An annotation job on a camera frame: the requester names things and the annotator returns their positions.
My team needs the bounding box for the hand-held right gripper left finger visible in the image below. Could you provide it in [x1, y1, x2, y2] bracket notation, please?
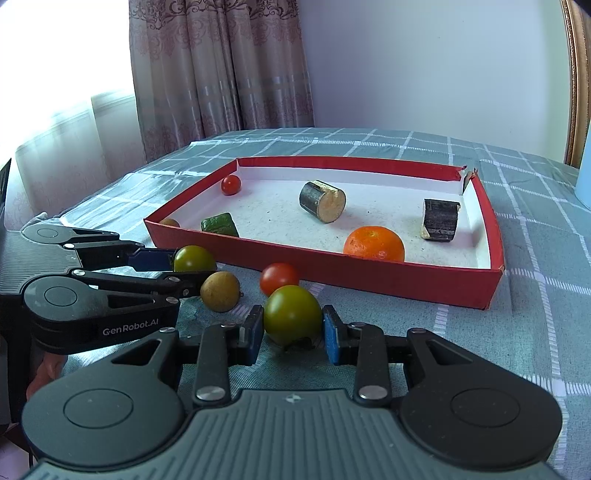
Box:
[110, 305, 266, 408]

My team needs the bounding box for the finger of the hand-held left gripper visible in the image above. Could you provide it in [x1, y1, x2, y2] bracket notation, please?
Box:
[70, 270, 197, 320]
[65, 227, 180, 274]

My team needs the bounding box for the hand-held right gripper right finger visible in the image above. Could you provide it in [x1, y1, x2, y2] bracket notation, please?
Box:
[322, 304, 482, 409]

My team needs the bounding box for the green tomato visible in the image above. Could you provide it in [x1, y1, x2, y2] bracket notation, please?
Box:
[263, 285, 323, 349]
[174, 245, 218, 274]

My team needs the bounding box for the red cardboard box tray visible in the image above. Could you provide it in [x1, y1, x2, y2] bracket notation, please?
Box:
[144, 156, 506, 311]

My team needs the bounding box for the green cucumber piece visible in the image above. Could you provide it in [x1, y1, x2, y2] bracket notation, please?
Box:
[200, 212, 240, 238]

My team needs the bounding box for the orange mandarin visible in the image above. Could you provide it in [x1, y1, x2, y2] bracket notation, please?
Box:
[343, 225, 406, 262]

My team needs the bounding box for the dark sugarcane piece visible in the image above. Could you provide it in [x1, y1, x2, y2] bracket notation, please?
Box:
[421, 198, 461, 243]

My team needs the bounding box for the person's left hand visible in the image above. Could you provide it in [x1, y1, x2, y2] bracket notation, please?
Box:
[25, 355, 68, 402]

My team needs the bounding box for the white sheer curtain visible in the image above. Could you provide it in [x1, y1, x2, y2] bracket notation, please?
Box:
[11, 90, 146, 222]

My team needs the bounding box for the dark object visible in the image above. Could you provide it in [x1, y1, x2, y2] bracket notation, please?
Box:
[0, 157, 12, 232]

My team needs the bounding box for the pink patterned curtain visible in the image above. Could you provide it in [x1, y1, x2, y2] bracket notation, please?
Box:
[128, 0, 315, 163]

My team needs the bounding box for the light blue electric kettle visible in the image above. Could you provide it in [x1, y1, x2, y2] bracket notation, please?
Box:
[575, 134, 591, 208]

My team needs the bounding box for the gold ornate frame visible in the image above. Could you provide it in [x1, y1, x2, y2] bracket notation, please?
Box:
[561, 0, 591, 168]

